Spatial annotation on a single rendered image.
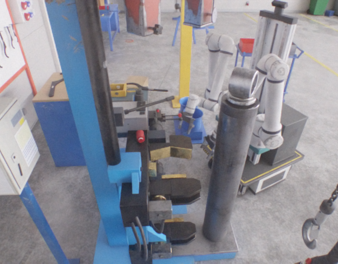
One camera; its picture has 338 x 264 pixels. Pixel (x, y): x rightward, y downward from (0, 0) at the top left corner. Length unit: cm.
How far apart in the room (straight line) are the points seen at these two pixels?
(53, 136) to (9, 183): 171
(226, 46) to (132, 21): 130
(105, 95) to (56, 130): 186
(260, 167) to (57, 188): 225
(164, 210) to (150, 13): 98
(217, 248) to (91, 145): 139
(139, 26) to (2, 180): 96
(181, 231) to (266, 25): 178
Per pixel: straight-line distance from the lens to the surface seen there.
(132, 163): 143
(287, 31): 218
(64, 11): 121
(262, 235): 266
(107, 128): 127
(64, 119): 288
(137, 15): 104
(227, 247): 233
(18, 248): 280
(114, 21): 821
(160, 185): 155
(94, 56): 111
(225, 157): 159
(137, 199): 139
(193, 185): 155
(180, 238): 189
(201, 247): 230
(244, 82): 135
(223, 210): 198
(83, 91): 132
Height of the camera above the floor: 216
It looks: 36 degrees down
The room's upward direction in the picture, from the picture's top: straight up
